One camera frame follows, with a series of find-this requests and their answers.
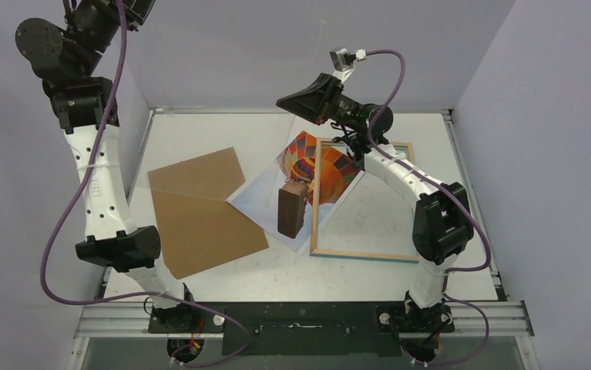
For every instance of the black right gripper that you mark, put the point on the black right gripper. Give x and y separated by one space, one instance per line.
323 100

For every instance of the wooden picture frame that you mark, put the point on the wooden picture frame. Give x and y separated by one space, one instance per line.
313 249

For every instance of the brown cardboard backing board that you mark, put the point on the brown cardboard backing board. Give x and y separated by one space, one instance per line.
197 234

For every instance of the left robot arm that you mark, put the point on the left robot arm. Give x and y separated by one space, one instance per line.
65 58

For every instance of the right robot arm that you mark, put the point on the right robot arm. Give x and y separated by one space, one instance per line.
440 229

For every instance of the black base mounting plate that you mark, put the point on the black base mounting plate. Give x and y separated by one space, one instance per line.
381 328

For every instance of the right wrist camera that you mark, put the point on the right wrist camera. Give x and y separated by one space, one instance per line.
344 62

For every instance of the aluminium front rail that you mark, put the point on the aluminium front rail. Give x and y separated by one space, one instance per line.
130 320

